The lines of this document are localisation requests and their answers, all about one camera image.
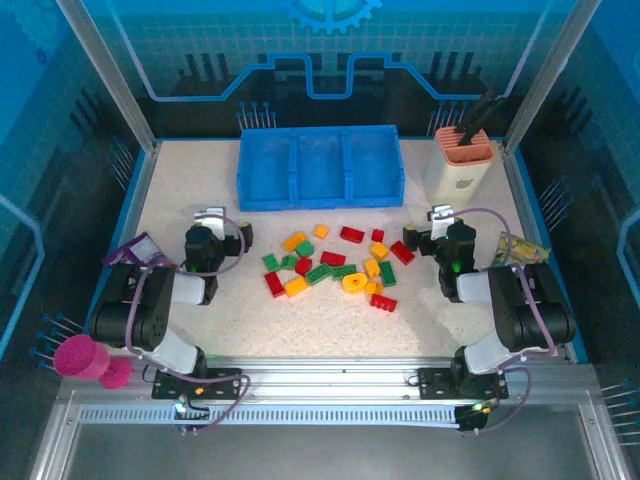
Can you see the green lego brick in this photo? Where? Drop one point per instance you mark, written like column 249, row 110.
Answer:
column 387, row 273
column 344, row 271
column 271, row 262
column 305, row 248
column 319, row 274
column 288, row 261

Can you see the small red lego brick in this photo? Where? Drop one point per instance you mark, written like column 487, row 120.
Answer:
column 377, row 235

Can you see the small yellow lego brick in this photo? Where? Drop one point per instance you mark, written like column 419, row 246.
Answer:
column 321, row 231
column 375, row 288

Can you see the rounded red lego piece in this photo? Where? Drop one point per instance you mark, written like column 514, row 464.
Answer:
column 303, row 265

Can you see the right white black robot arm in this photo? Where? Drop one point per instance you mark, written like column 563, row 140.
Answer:
column 482, row 357

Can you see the purple snack bag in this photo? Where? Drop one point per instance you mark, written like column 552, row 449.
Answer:
column 142, row 250

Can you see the cream knife block salmon top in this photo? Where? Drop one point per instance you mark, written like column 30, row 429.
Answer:
column 455, row 180

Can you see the yellow green candy bag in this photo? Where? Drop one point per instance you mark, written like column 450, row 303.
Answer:
column 525, row 250

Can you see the blue three-compartment bin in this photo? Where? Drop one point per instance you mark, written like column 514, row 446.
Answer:
column 320, row 170

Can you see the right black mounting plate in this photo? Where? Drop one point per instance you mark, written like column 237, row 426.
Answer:
column 432, row 382

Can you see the black mounting plate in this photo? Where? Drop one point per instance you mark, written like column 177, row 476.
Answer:
column 432, row 382
column 225, row 385

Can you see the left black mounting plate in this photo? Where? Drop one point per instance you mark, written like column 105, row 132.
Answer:
column 225, row 385

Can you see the large magenta foam cylinder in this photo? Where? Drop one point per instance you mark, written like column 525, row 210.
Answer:
column 80, row 357

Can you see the left base electronics box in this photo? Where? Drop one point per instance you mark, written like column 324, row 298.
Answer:
column 190, row 412

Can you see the base electronics box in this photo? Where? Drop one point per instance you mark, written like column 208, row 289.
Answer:
column 472, row 415
column 190, row 412

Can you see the right base electronics box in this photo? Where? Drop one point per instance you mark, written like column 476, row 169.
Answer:
column 472, row 415

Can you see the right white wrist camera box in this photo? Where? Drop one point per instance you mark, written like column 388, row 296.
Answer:
column 440, row 220

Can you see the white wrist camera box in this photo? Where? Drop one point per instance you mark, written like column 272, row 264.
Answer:
column 440, row 220
column 214, row 216

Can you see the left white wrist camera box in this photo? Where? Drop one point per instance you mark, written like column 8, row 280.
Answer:
column 214, row 216

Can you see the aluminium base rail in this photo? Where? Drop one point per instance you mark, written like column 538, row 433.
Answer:
column 325, row 380

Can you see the left aluminium frame post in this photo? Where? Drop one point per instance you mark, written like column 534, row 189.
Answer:
column 115, row 85

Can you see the aluminium frame post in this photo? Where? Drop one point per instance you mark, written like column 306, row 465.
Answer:
column 545, row 75
column 115, row 85

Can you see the right aluminium frame post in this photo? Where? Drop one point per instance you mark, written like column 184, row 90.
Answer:
column 545, row 75

